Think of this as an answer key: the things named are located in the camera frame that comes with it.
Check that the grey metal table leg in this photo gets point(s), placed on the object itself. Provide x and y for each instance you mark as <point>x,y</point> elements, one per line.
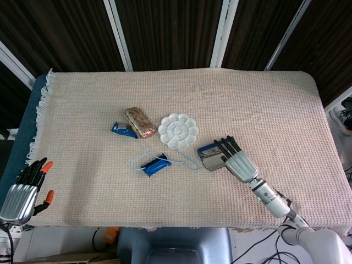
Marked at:
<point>118,33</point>
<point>286,38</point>
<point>13,64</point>
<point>221,35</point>

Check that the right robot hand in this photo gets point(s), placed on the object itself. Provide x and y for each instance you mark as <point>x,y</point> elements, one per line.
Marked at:
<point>240,165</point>

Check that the orange device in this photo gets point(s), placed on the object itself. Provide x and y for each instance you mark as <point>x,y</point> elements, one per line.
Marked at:
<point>108,236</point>

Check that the white sneaker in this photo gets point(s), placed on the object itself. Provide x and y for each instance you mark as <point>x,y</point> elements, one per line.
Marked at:
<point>342,115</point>

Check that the blue snack packet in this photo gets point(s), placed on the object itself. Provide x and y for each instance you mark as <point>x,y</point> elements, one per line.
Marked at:
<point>122,129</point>
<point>155,165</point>

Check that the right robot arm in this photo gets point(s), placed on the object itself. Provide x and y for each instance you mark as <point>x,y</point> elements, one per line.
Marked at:
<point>275,203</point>

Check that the gold snack packet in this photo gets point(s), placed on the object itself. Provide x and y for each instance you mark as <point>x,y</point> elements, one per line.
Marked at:
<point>138,122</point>

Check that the white flower paint palette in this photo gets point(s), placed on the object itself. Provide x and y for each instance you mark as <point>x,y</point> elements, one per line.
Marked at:
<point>177,132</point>

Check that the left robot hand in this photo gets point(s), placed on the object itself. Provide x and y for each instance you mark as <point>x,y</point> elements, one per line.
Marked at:
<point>19,200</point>

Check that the beige waffle tablecloth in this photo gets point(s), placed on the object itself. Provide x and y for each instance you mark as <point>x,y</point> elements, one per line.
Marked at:
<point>247,110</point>

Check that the dark brown curtain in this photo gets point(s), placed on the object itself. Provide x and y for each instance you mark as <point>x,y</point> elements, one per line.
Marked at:
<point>170,33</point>

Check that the blue glasses case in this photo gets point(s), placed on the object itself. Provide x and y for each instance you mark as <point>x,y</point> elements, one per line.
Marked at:
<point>213,162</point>

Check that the grey robot torso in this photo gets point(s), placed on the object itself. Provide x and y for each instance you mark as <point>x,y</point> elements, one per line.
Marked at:
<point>176,244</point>

